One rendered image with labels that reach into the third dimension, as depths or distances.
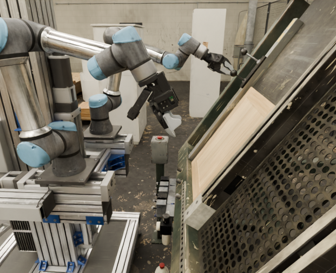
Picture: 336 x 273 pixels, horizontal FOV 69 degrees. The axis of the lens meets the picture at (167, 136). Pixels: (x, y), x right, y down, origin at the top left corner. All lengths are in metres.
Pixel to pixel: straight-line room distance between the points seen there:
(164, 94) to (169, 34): 8.67
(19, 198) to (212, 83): 4.34
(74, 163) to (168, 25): 8.48
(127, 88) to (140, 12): 6.09
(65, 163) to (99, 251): 0.95
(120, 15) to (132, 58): 8.92
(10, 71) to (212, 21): 4.32
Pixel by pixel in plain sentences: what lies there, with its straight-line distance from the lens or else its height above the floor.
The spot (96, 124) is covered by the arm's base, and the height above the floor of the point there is 1.10.
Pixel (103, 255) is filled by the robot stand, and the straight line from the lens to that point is 1.95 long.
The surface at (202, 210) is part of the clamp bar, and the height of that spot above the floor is 0.99.
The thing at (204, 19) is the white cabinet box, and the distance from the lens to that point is 5.01.
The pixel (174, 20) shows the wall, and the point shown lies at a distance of 9.41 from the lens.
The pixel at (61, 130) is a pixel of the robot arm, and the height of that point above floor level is 1.25.
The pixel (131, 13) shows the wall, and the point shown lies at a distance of 9.58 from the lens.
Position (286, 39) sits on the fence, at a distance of 1.48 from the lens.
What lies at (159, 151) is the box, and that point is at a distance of 1.75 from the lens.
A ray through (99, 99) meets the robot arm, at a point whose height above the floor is 1.26.
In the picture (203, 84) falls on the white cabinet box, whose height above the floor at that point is 0.69.
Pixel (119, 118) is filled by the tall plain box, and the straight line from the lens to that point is 3.82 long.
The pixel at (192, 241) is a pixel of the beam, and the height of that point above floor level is 0.90.
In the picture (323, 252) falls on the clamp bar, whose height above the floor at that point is 1.29.
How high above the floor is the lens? 1.63
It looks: 23 degrees down
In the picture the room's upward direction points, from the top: straight up
